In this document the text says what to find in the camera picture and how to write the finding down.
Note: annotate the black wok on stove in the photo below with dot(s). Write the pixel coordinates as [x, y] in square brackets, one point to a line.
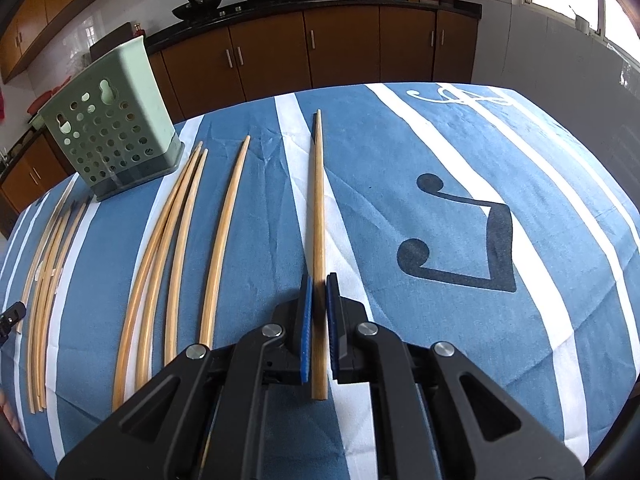
[196, 10]

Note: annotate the green perforated utensil holder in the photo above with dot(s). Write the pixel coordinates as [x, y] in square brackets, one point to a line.
[111, 122]

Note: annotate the thin pale chopstick far left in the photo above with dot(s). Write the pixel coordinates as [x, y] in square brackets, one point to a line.
[45, 244]

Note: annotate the black left gripper tip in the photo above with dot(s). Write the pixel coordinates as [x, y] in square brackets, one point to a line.
[9, 318]

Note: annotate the wooden chopstick far left bundle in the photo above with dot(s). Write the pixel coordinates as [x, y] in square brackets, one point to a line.
[33, 323]

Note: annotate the wooden chopstick left bundle middle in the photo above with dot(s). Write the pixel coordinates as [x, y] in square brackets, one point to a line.
[46, 276]

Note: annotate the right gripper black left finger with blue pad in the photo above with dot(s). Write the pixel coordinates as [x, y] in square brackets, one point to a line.
[276, 353]

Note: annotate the brown lower kitchen cabinets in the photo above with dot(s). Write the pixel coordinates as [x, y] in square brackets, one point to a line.
[251, 51]

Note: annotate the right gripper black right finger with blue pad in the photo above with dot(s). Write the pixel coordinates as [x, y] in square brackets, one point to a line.
[363, 352]

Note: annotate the wooden chopstick of group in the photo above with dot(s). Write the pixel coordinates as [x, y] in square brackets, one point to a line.
[142, 274]
[167, 229]
[172, 310]

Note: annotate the wooden chopstick bundle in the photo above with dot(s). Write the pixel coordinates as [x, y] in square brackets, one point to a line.
[33, 323]
[46, 276]
[66, 234]

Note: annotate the blue white striped tablecloth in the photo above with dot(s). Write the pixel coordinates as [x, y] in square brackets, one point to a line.
[454, 212]

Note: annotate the brown left side cabinet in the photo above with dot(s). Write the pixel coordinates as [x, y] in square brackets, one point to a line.
[38, 166]

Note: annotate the wooden chopstick left bundle inner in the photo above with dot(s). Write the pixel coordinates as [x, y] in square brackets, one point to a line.
[66, 234]

